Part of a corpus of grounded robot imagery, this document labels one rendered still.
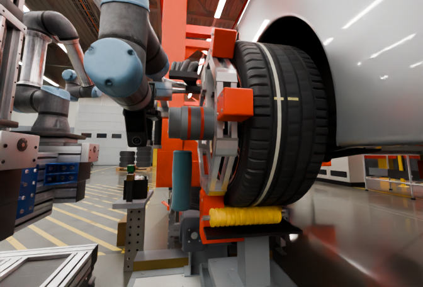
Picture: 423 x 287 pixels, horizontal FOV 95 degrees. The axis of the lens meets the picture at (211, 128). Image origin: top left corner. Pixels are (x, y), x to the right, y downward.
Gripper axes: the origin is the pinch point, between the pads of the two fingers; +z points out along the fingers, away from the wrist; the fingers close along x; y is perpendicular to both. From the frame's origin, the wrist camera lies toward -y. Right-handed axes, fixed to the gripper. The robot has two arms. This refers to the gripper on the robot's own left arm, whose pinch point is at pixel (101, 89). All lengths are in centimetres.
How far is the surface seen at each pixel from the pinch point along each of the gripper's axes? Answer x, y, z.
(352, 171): 412, 33, 323
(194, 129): 91, 30, -74
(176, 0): 57, -64, -25
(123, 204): 52, 73, -37
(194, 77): 90, 15, -90
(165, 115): 73, 23, -56
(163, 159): 67, 46, -27
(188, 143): 80, 34, -22
